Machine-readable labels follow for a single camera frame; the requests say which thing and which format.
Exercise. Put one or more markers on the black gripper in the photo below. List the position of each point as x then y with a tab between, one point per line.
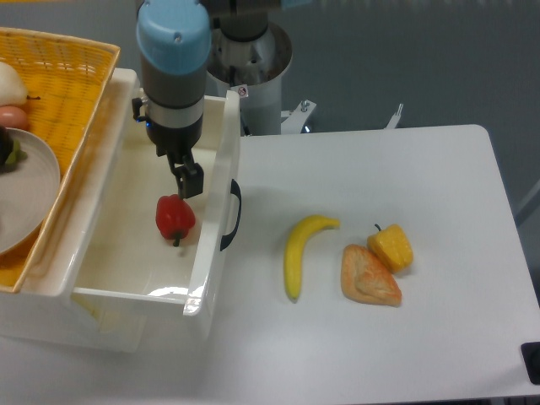
174	132

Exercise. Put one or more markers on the red bell pepper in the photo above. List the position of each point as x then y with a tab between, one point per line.
174	218

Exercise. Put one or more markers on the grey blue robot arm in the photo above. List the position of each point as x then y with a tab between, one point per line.
186	45

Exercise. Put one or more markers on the open upper white drawer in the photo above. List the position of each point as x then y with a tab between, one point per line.
131	265

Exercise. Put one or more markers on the white drawer cabinet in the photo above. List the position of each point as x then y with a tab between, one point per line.
49	308

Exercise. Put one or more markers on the yellow bell pepper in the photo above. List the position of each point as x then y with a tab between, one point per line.
392	247

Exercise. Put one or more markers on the yellow banana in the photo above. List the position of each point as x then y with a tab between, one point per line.
294	250

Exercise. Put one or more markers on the yellow woven basket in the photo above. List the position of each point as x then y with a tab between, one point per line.
70	75

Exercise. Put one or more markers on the grey round plate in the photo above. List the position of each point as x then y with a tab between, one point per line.
28	191

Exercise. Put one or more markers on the dark purple mangosteen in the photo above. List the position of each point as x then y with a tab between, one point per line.
11	152

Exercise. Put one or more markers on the white pear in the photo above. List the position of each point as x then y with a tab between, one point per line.
13	89

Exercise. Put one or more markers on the triangular toast bread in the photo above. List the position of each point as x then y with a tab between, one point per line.
364	279

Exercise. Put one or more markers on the black corner device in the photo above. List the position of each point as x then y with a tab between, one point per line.
531	356

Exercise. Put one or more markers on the black drawer handle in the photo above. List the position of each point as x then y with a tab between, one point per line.
235	212

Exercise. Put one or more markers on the white metal bracket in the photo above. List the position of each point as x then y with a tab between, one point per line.
395	118

